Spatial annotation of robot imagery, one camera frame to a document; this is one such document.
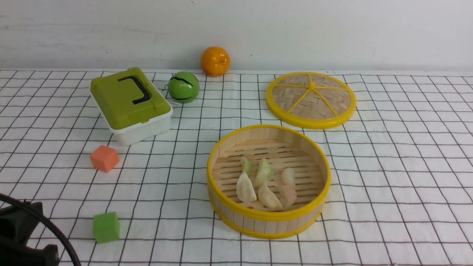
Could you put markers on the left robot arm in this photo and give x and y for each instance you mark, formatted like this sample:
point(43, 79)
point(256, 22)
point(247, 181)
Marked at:
point(16, 227)

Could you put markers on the white dumpling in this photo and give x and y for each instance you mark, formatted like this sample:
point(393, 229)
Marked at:
point(268, 198)
point(244, 189)

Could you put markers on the orange foam cube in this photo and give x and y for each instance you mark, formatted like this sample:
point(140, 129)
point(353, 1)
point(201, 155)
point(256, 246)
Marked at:
point(104, 158)

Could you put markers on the white grid tablecloth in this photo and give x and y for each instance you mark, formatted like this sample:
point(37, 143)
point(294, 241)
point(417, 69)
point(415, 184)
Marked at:
point(401, 190)

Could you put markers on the orange toy fruit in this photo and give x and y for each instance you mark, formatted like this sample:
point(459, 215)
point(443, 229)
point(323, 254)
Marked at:
point(215, 61)

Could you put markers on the green toy ball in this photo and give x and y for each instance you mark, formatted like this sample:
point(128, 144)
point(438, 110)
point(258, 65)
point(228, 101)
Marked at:
point(183, 87)

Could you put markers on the small green dumpling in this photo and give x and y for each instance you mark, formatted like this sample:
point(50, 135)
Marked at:
point(246, 166)

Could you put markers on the green lid white box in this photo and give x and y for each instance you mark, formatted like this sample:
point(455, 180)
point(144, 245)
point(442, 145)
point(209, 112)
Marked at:
point(131, 105)

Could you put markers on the woven bamboo steamer lid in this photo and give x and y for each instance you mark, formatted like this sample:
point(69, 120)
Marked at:
point(310, 100)

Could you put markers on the green foam cube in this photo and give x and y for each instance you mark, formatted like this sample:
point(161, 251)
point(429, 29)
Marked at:
point(106, 227)

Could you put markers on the large green dumpling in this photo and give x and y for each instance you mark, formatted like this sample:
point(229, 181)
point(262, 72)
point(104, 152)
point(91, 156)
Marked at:
point(265, 173)

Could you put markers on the bamboo steamer tray yellow rim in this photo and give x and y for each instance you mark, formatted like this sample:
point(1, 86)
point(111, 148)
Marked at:
point(283, 148)

